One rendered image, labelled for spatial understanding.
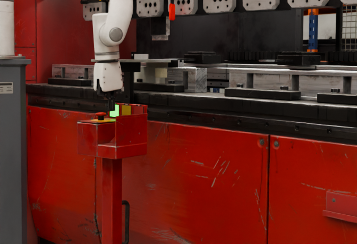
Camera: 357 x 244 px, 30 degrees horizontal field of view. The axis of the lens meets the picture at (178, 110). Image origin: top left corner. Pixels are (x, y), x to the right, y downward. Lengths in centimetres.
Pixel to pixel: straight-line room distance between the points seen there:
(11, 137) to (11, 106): 10
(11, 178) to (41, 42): 132
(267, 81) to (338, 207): 54
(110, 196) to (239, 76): 63
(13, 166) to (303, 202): 93
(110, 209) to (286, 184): 66
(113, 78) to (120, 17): 23
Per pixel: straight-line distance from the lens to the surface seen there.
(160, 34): 274
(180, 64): 266
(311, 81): 219
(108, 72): 227
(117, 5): 221
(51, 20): 345
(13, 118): 220
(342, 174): 199
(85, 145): 240
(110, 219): 243
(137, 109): 241
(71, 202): 309
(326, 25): 745
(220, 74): 282
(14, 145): 221
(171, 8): 259
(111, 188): 240
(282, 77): 226
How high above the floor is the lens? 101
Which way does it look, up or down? 5 degrees down
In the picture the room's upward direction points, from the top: 1 degrees clockwise
